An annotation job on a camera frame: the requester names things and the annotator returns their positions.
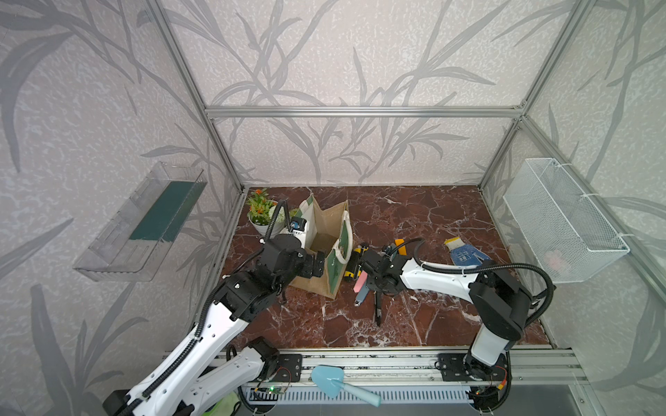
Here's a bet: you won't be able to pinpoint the blue dotted work glove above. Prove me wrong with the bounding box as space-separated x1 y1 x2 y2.
445 237 490 267

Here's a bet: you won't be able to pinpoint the yellow black utility knife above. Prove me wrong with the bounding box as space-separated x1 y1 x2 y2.
343 243 369 282

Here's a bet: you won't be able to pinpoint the clear plastic wall bin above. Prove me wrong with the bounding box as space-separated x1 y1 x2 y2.
73 162 207 283

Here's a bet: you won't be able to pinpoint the light blue garden trowel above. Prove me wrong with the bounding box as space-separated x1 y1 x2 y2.
310 366 382 407

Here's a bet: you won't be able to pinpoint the green Christmas jute pouch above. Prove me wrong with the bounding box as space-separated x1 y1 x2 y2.
290 193 354 299

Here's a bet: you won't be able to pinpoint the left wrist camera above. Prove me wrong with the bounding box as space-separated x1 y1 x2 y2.
290 217 309 236

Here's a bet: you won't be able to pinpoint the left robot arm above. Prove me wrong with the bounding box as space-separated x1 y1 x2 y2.
102 234 325 415

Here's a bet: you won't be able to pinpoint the black green rubber glove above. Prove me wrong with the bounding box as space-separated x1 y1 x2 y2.
203 393 241 416

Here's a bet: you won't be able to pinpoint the potted artificial flowers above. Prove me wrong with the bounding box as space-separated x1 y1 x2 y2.
246 188 298 237

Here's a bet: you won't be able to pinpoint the grey-blue utility knife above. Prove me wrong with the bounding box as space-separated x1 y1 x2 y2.
355 286 369 307

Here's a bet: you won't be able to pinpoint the orange utility knife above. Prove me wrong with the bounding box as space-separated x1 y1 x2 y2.
395 239 406 253

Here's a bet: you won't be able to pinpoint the white wire mesh basket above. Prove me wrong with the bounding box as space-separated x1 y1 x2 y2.
504 158 631 284

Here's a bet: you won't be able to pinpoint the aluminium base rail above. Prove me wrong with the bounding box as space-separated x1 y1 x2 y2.
279 345 589 387

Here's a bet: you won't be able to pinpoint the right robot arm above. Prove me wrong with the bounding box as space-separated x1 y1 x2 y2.
359 251 555 367

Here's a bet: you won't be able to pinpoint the pink utility knife grey tip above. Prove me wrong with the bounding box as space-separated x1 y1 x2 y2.
353 270 368 293

